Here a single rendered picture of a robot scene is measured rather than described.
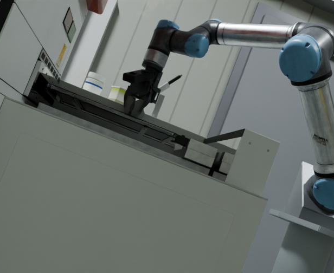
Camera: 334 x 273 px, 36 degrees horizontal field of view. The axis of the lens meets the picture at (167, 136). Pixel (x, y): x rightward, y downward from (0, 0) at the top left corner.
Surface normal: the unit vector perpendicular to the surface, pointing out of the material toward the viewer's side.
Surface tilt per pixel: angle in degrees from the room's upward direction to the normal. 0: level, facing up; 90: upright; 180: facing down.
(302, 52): 124
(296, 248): 90
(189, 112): 90
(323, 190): 139
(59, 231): 90
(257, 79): 90
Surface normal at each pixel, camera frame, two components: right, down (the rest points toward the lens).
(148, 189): 0.11, -0.05
